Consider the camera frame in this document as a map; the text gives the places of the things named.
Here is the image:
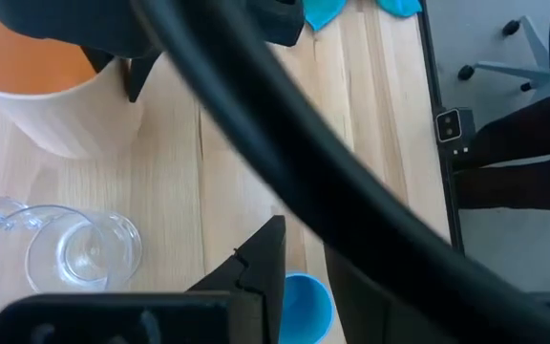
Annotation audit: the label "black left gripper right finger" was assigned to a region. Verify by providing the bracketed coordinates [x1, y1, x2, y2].
[325, 244, 438, 344]

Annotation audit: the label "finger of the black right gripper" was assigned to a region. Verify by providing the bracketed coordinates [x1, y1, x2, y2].
[80, 45, 116, 74]
[121, 51, 164, 104]

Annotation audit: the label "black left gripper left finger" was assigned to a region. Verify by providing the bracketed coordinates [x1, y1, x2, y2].
[186, 214, 287, 344]

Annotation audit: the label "small blue cup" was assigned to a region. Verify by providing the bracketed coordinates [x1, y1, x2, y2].
[278, 271, 336, 344]

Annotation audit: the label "white mug orange inside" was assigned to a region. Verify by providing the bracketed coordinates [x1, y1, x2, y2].
[0, 0, 145, 161]

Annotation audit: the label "clear glass mug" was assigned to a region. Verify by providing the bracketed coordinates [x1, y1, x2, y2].
[0, 195, 143, 321]

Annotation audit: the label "teal cloth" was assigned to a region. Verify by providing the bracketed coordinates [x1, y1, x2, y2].
[302, 0, 423, 32]

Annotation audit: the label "person's legs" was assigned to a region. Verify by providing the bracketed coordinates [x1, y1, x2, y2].
[451, 85, 550, 212]

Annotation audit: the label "office chair grey base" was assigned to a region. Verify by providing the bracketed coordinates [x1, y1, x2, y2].
[455, 0, 550, 97]

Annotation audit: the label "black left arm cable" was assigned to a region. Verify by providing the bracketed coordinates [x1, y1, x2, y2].
[129, 0, 550, 344]

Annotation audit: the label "black table frame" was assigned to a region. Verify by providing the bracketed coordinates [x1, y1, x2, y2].
[419, 0, 467, 254]

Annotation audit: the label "table-level camera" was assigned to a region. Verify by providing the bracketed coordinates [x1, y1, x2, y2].
[434, 107, 477, 157]

